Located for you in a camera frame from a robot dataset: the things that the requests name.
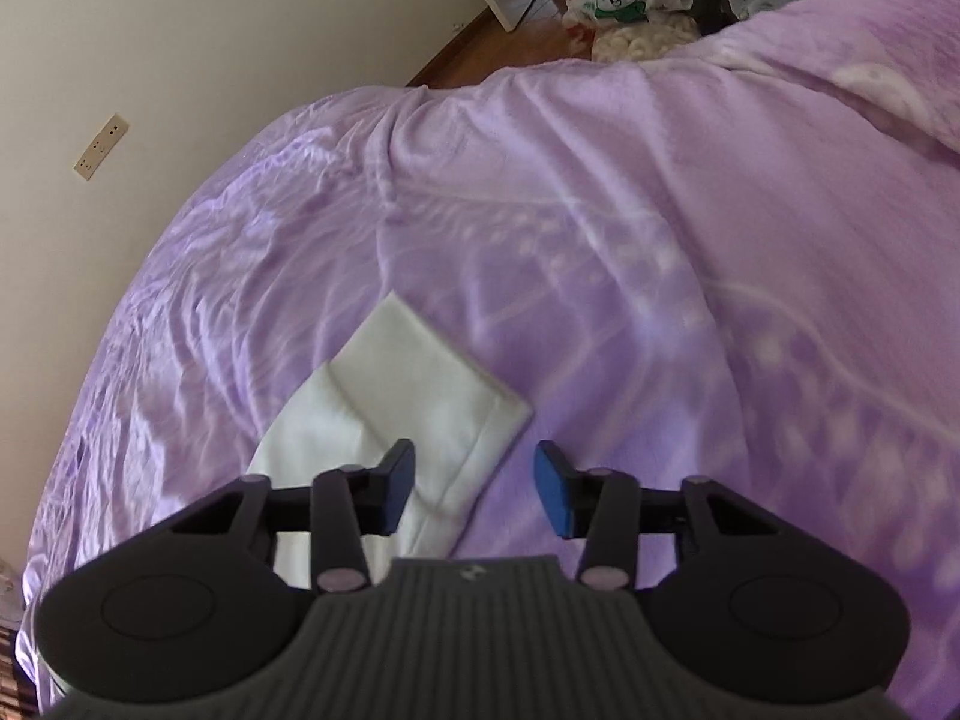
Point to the beige wall socket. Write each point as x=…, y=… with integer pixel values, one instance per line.
x=100, y=147

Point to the white garment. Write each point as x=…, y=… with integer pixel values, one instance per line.
x=420, y=397

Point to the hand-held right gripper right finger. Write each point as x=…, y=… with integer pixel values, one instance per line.
x=552, y=491

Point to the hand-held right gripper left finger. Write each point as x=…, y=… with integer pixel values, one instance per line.
x=398, y=487

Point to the cream fluffy cloth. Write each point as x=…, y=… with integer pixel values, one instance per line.
x=645, y=37

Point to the purple pillow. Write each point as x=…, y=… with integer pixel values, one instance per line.
x=892, y=37

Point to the purple bed sheet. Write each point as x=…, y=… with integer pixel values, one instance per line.
x=600, y=240

